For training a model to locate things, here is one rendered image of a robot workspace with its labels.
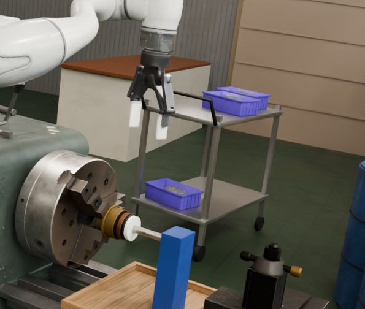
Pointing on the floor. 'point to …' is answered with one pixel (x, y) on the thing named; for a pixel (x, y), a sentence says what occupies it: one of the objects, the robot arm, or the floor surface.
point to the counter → (122, 103)
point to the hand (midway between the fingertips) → (146, 129)
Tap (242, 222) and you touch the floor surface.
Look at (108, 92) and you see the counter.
